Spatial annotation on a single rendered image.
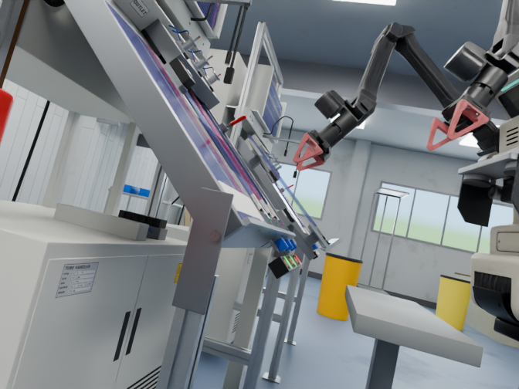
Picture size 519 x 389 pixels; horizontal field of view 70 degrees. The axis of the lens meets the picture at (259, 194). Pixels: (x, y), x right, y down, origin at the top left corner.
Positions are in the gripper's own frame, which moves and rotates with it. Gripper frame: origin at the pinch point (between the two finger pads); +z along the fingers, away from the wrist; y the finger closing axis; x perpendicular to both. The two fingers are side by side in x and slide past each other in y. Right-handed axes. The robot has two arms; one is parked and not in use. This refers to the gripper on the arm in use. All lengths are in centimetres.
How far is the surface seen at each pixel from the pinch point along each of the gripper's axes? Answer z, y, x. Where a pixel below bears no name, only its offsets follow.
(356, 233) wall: -60, -700, 19
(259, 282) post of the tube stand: 38, -41, 15
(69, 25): 22, 24, -63
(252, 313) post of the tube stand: 47, -41, 22
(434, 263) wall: -135, -701, 161
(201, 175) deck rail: 17, 48, 3
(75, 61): 28, 19, -59
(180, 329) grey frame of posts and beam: 32, 51, 20
